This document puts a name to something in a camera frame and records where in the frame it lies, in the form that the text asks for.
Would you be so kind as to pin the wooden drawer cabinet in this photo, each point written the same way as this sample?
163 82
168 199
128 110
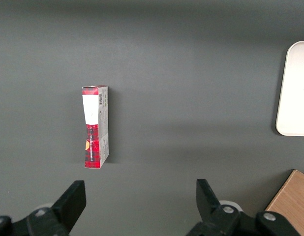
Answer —
293 204

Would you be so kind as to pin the red tartan cardboard box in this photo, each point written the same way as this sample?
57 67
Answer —
93 137

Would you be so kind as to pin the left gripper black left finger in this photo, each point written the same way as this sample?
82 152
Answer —
68 209

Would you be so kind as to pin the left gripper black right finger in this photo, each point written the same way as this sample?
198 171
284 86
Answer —
211 211

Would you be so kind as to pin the beige rectangular tray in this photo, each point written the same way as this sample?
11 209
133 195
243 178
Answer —
295 93

